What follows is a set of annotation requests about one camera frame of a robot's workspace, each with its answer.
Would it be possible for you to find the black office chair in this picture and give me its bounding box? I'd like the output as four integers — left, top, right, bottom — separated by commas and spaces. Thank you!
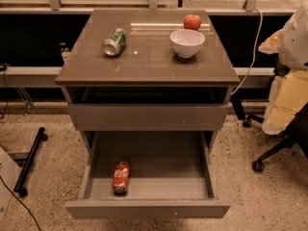
230, 61, 308, 173

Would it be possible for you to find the red coke can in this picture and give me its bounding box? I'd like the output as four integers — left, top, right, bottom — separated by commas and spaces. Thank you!
113, 162, 131, 194

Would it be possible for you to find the black floor cable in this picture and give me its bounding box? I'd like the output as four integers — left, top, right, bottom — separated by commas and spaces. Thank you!
0, 175, 42, 231

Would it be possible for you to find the green soda can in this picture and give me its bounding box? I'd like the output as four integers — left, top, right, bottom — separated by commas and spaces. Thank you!
102, 28, 126, 57

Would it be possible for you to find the white cable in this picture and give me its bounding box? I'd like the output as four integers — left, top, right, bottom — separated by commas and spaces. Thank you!
230, 7, 264, 96

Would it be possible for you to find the white ceramic bowl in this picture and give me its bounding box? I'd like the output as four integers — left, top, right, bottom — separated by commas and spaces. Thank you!
169, 29, 205, 58

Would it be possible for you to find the open grey middle drawer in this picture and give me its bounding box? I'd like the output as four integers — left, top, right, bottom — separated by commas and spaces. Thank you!
65, 131, 230, 218

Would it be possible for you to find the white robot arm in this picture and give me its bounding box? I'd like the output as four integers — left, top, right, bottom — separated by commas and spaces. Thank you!
258, 1, 308, 135

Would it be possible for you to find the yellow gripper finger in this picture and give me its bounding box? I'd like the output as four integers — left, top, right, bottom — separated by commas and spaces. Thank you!
258, 29, 283, 54
262, 70, 308, 135

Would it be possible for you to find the closed grey top drawer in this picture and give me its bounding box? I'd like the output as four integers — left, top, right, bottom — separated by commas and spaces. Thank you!
67, 104, 228, 131

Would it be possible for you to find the grey drawer cabinet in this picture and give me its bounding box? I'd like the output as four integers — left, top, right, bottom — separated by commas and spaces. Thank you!
55, 9, 241, 219

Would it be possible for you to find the black wheeled stand base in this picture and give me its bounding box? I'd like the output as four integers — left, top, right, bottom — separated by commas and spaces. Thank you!
9, 127, 48, 197

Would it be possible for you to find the red apple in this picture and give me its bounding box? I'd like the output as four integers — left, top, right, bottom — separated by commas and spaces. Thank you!
183, 14, 202, 31

